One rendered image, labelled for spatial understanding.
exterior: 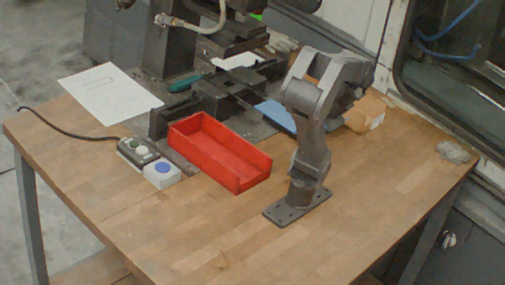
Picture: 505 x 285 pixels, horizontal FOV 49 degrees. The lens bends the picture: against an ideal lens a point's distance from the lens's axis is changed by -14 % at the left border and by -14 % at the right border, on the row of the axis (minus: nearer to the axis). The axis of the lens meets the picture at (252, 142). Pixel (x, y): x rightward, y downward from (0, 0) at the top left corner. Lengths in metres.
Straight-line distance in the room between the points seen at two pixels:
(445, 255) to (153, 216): 1.21
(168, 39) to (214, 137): 0.35
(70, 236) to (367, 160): 1.38
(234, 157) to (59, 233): 1.23
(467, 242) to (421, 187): 0.54
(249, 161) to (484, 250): 0.97
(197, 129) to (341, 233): 0.49
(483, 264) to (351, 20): 1.02
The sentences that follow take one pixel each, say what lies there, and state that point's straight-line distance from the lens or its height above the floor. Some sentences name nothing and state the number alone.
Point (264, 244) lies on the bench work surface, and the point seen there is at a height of 0.90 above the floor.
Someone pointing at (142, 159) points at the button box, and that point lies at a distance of 1.53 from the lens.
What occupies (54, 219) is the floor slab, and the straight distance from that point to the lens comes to 2.71.
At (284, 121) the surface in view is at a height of 0.99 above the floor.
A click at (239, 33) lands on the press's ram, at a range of 1.65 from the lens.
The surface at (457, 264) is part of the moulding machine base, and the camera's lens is 2.26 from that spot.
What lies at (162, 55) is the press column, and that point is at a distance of 1.87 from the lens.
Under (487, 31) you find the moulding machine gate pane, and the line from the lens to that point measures 1.89.
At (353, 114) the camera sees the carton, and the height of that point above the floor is 0.95.
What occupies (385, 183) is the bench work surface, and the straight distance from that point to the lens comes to 1.68.
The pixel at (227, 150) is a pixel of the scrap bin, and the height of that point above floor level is 0.91.
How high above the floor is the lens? 1.86
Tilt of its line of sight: 35 degrees down
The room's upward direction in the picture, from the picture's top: 11 degrees clockwise
